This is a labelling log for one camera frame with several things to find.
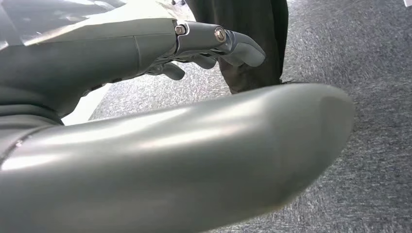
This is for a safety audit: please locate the person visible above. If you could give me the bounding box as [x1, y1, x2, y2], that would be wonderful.
[186, 0, 290, 95]

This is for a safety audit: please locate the ribbed grey left arm sleeve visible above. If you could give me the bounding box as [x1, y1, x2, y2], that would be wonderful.
[0, 86, 63, 165]

